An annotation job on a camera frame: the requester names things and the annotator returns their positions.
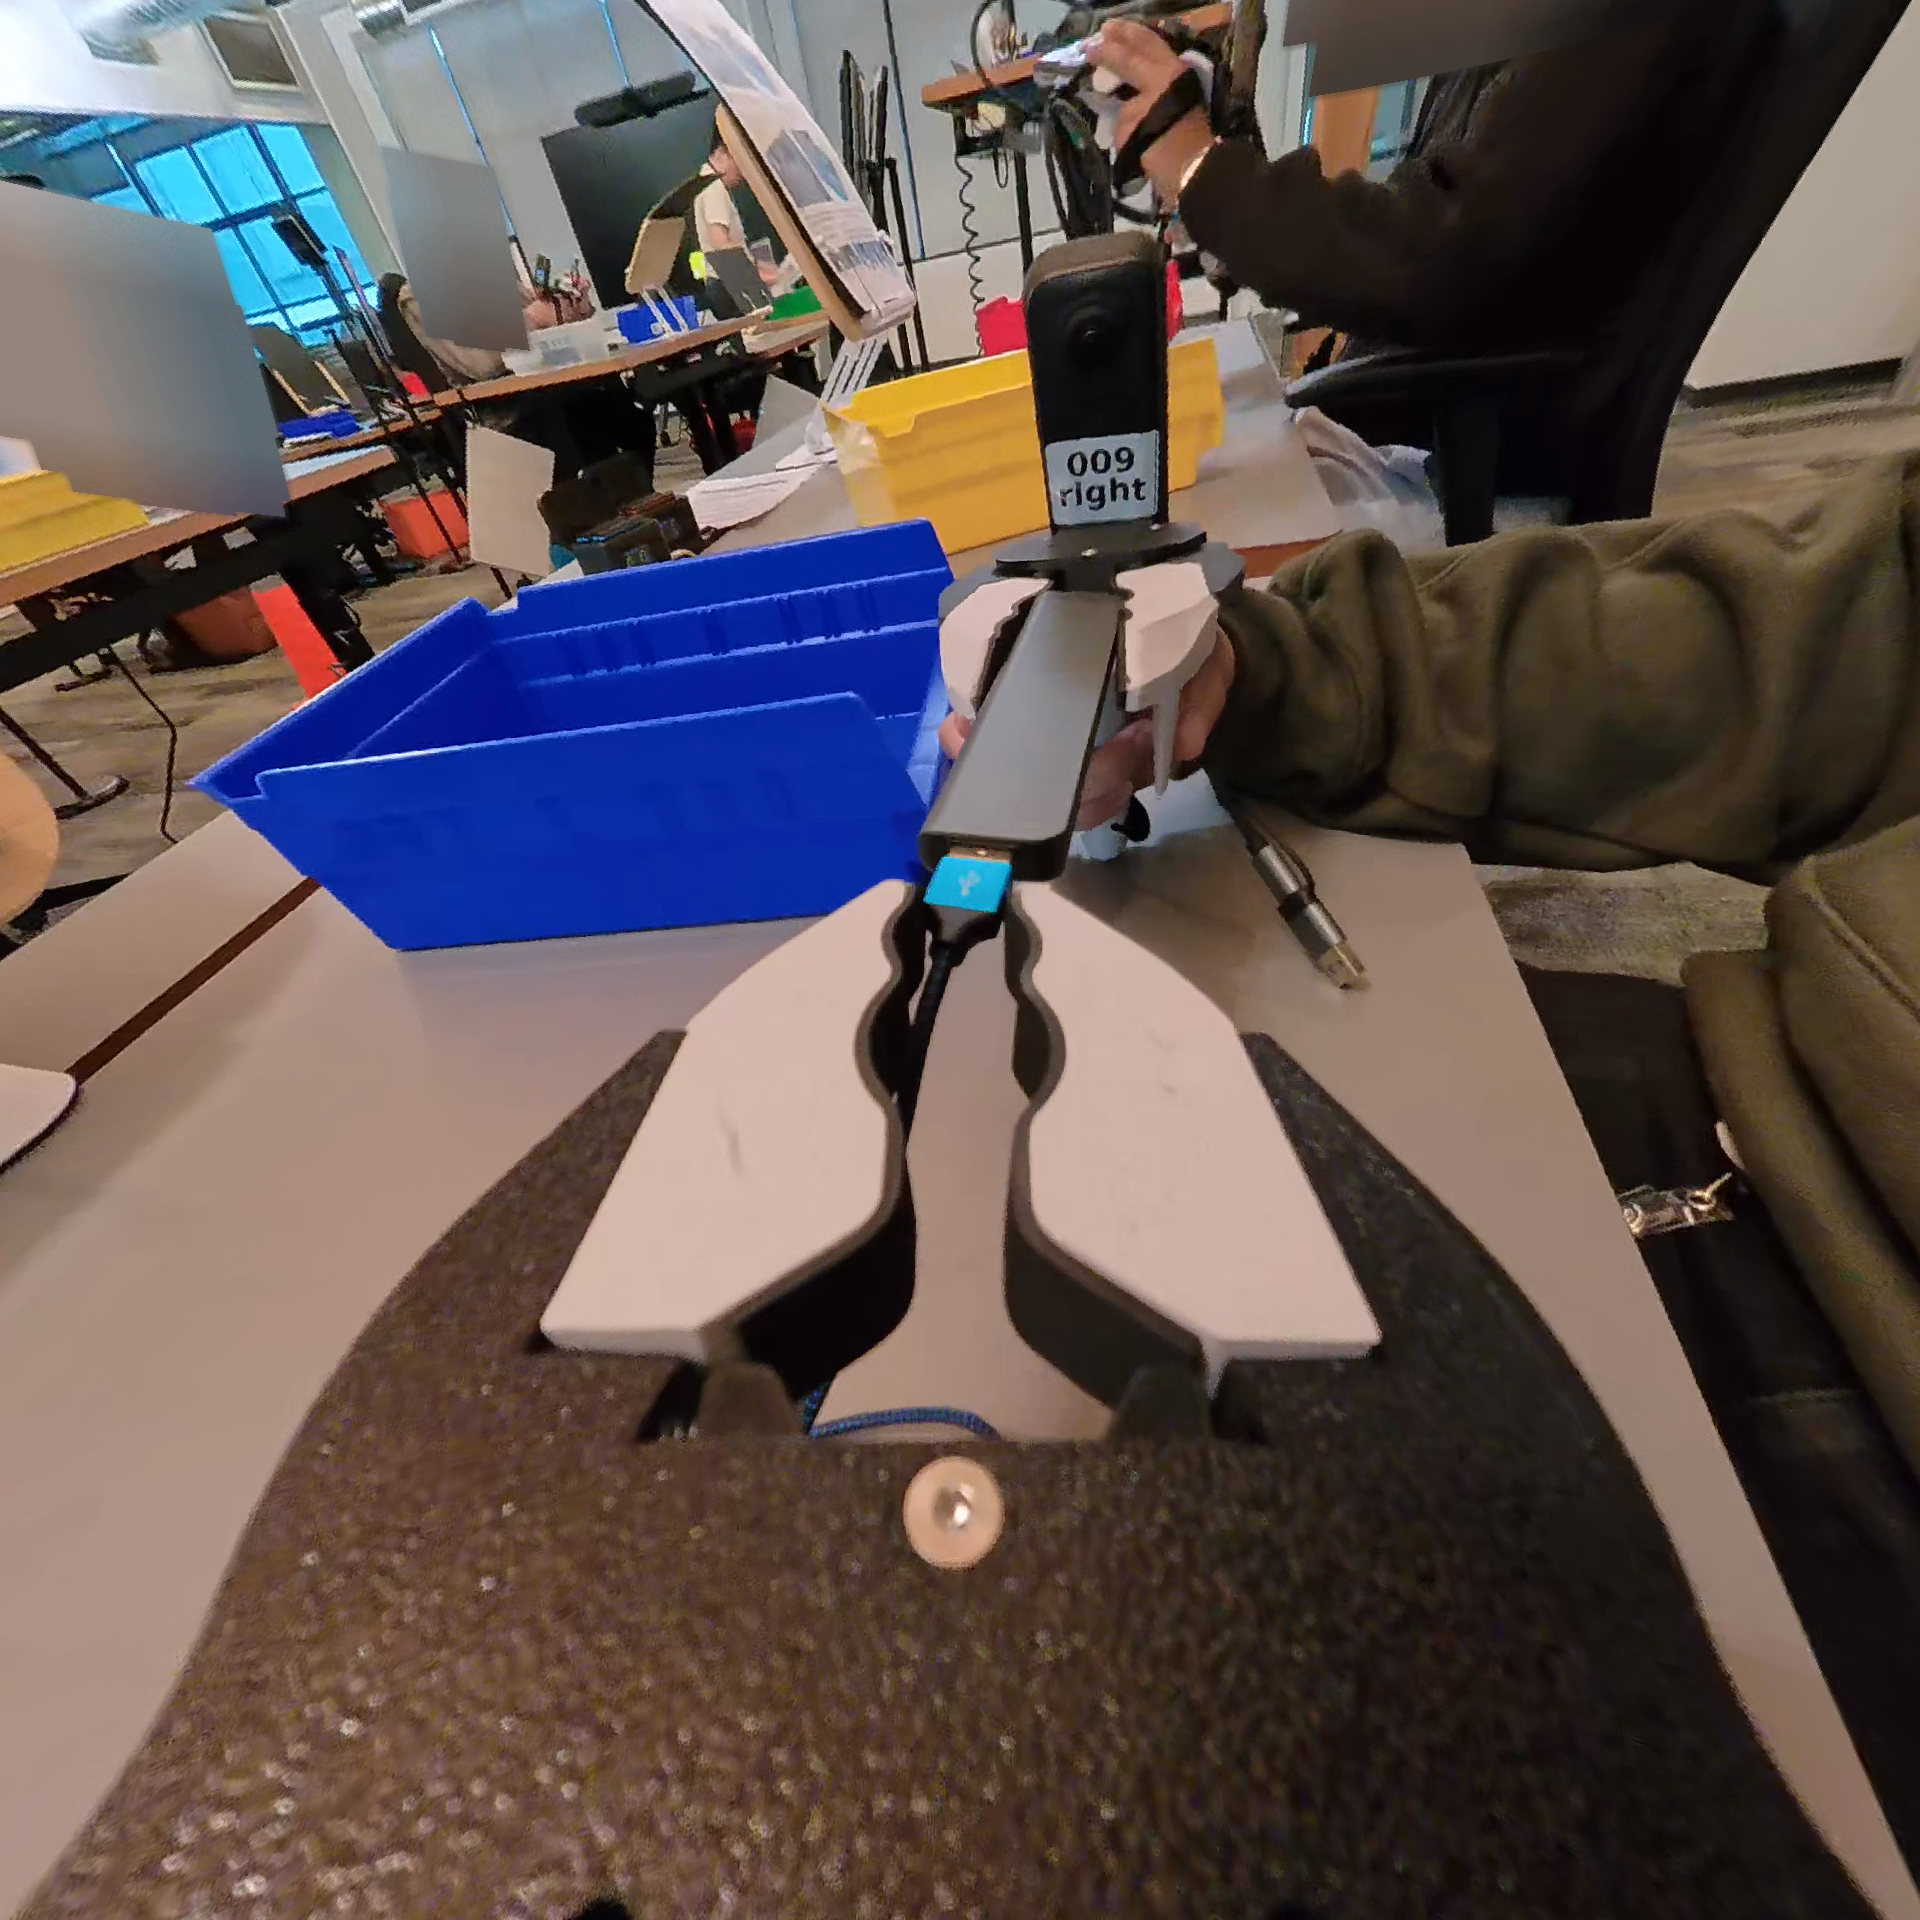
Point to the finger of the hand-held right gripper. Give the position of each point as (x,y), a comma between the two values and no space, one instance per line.
(974,638)
(1170,638)

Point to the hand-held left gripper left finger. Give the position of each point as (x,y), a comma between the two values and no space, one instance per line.
(720,1172)

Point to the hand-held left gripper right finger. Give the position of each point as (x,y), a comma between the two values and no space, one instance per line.
(1184,1185)

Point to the black USB hub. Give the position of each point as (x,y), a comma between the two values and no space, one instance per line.
(1019,735)

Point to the blue plastic bin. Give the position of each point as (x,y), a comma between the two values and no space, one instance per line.
(600,810)

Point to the person's right forearm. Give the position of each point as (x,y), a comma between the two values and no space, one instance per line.
(1575,676)

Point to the wooden standing desk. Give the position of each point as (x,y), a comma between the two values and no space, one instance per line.
(990,76)

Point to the wooden-top long desk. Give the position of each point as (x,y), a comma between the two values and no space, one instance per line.
(629,358)
(194,534)

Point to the person's right hand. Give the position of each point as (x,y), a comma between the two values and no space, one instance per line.
(1208,705)

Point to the red plastic bin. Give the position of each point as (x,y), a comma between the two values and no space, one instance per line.
(1001,331)

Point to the yellow plastic bin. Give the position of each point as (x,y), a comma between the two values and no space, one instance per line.
(59,518)
(960,451)

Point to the white plastic bag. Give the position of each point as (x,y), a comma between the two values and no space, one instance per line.
(1359,466)

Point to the white paper sheets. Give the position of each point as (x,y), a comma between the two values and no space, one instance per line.
(758,493)

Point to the black charger box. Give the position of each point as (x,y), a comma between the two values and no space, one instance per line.
(629,534)

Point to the small blue bin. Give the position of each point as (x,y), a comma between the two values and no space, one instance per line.
(656,318)

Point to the black monitor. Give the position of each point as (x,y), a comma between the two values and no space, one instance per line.
(615,195)

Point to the orange storage bin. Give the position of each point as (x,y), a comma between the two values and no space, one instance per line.
(429,525)

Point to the person's green jacket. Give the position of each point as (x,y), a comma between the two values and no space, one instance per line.
(1829,1051)

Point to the orange traffic cone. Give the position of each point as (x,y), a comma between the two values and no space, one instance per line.
(299,638)

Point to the black office chair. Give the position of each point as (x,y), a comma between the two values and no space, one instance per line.
(1770,225)

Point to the tan round seat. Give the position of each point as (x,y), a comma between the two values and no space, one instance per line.
(23,841)

